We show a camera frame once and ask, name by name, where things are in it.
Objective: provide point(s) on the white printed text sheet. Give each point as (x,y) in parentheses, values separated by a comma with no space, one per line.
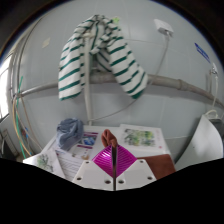
(70,165)

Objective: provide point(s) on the window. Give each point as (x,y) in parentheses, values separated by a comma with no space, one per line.
(4,93)

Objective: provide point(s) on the grey horizontal wall pipe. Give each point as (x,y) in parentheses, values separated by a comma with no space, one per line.
(166,81)

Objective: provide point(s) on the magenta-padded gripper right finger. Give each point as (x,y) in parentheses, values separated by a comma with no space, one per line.
(140,173)

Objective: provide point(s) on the leaflet with blue picture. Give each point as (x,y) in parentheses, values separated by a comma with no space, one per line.
(86,145)

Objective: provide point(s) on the white vertical pipe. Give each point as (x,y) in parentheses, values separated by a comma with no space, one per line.
(87,106)

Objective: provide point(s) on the blue wall sign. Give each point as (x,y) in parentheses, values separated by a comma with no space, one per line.
(202,52)

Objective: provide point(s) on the white wall socket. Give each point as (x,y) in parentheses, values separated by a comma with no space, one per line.
(163,27)

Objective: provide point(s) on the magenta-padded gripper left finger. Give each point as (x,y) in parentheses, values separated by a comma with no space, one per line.
(87,174)

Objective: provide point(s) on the brown towel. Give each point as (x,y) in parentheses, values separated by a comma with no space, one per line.
(109,136)

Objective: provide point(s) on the blue-grey crumpled cloth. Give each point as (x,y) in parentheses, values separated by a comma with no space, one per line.
(69,132)

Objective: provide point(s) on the white top-load washing machine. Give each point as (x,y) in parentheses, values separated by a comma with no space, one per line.
(203,143)

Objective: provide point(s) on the green striped white towel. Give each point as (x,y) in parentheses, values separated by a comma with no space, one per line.
(121,66)

